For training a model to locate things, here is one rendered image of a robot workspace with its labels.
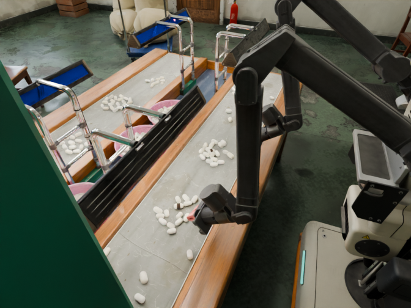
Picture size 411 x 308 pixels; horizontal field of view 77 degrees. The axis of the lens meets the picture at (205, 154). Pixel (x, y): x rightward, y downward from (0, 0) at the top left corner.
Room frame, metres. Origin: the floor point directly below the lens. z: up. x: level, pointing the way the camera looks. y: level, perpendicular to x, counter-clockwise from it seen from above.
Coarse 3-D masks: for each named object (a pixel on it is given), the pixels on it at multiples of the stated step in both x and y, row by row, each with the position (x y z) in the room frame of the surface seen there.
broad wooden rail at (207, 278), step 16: (272, 144) 0.96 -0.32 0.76; (272, 160) 0.85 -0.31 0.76; (224, 224) 0.51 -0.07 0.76; (240, 224) 0.51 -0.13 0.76; (208, 240) 0.46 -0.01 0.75; (224, 240) 0.45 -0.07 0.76; (240, 240) 0.45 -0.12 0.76; (208, 256) 0.39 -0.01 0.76; (224, 256) 0.39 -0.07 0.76; (192, 272) 0.35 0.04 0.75; (208, 272) 0.34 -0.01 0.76; (224, 272) 0.34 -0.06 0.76; (192, 288) 0.29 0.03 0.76; (208, 288) 0.29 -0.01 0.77; (224, 288) 0.30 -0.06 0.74; (176, 304) 0.25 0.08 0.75; (192, 304) 0.25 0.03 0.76; (208, 304) 0.25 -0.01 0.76
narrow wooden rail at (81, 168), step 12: (204, 60) 1.94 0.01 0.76; (168, 84) 1.55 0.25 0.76; (180, 84) 1.59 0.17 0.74; (156, 96) 1.40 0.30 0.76; (168, 96) 1.45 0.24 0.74; (132, 120) 1.14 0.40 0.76; (144, 120) 1.21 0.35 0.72; (120, 132) 1.04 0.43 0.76; (108, 144) 0.94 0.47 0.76; (84, 156) 0.86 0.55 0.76; (108, 156) 0.92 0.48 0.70; (72, 168) 0.78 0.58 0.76; (84, 168) 0.79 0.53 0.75
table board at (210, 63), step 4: (168, 52) 2.16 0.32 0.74; (188, 56) 2.08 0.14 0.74; (208, 60) 2.00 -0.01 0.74; (212, 60) 2.00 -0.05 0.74; (208, 64) 2.00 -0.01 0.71; (212, 64) 1.98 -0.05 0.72; (220, 64) 1.95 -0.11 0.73; (212, 68) 1.98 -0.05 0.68; (220, 68) 1.95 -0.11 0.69; (228, 68) 1.93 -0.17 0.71; (232, 68) 1.91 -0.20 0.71; (228, 72) 1.92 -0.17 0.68; (232, 72) 1.91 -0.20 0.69; (272, 72) 1.80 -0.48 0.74
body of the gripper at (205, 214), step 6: (204, 204) 0.50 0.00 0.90; (204, 210) 0.47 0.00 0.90; (210, 210) 0.46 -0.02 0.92; (198, 216) 0.45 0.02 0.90; (204, 216) 0.45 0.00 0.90; (210, 216) 0.44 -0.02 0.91; (198, 222) 0.44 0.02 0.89; (204, 222) 0.45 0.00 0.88; (210, 222) 0.44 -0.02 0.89; (216, 222) 0.43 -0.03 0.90; (204, 228) 0.43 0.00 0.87; (204, 234) 0.42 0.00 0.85
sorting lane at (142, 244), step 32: (224, 128) 1.11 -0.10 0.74; (192, 160) 0.87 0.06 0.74; (224, 160) 0.87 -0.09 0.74; (160, 192) 0.67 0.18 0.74; (192, 192) 0.67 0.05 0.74; (128, 224) 0.52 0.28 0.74; (160, 224) 0.52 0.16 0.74; (192, 224) 0.52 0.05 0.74; (128, 256) 0.40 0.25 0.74; (160, 256) 0.40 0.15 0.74; (128, 288) 0.30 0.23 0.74; (160, 288) 0.30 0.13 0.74
